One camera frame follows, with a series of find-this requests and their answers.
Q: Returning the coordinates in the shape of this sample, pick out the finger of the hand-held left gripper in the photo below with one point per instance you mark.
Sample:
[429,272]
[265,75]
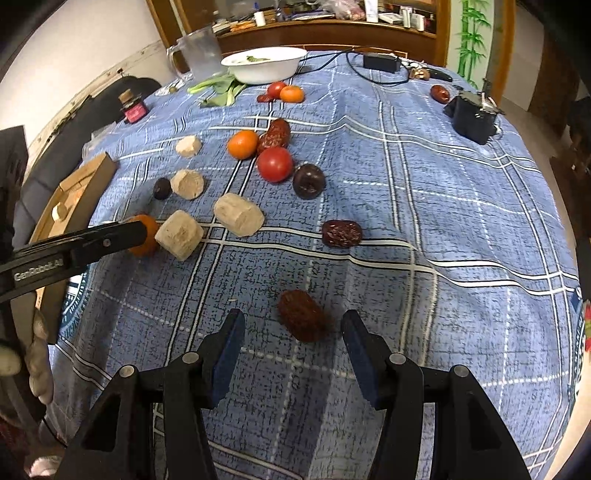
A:
[115,240]

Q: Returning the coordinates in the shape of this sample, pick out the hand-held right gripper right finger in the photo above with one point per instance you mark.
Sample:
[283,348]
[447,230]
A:
[362,360]

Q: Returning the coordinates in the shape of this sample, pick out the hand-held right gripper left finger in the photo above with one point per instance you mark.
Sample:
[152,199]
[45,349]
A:
[228,355]

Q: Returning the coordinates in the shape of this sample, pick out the orange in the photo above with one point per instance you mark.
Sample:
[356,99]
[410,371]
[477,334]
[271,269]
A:
[242,144]
[292,94]
[148,241]

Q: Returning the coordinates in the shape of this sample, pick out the cardboard box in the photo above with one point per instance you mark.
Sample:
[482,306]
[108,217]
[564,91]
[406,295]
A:
[88,184]

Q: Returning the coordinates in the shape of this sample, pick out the small dark plum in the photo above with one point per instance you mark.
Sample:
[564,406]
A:
[162,189]

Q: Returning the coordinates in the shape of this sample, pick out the wrinkled red date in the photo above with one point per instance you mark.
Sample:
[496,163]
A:
[341,233]
[302,318]

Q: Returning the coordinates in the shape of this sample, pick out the large red tomato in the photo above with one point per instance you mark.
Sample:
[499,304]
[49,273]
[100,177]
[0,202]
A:
[275,164]

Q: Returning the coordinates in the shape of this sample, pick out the large dark plum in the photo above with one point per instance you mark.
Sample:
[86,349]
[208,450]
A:
[308,181]

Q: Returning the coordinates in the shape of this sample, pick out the person's left hand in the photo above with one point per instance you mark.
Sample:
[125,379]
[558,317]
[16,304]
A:
[40,360]

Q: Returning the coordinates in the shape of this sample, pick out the small beige yam piece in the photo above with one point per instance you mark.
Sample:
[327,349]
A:
[60,211]

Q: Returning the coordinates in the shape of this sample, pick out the clear plastic wrapper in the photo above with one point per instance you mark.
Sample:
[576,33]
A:
[99,138]

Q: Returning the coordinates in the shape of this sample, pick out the dark sofa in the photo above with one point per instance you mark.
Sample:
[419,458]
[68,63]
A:
[60,152]

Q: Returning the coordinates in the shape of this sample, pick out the small bottle with pink label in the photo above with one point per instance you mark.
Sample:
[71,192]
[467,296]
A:
[134,110]

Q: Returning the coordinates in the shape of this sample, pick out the blue plaid tablecloth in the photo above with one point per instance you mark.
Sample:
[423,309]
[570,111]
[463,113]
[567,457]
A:
[415,230]

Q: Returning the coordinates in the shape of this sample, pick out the green bok choy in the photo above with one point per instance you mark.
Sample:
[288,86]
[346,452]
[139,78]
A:
[224,90]

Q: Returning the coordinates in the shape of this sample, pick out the clear plastic pitcher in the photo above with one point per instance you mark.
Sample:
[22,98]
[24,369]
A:
[201,53]

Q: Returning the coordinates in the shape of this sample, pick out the small red date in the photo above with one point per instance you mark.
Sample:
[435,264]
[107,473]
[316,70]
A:
[264,98]

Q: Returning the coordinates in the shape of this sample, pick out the small red tomato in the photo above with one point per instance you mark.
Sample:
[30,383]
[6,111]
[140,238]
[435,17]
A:
[276,88]

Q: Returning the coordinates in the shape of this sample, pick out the green leaves in bowl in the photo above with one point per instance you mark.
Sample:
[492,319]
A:
[256,58]

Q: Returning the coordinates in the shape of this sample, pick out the white bowl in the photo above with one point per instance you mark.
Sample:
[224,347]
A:
[268,67]

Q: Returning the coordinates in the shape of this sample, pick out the white cup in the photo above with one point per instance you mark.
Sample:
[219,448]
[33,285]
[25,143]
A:
[259,17]

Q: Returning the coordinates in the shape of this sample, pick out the black device with metal parts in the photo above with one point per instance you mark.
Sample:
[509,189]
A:
[473,117]

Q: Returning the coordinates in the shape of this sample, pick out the smooth red date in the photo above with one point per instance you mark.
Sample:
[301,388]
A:
[440,93]

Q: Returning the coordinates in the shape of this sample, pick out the wooden cabinet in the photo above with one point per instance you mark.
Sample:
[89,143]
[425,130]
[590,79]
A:
[323,34]

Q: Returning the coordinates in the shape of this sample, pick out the small wooden figure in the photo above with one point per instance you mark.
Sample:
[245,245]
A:
[418,73]

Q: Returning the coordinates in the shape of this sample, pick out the black oblong object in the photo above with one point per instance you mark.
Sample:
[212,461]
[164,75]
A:
[438,74]

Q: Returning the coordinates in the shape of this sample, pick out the plastic bag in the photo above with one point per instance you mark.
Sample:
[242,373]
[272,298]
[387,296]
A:
[341,7]

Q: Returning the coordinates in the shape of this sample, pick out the bamboo wall sticker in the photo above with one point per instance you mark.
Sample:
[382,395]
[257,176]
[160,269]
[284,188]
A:
[473,41]

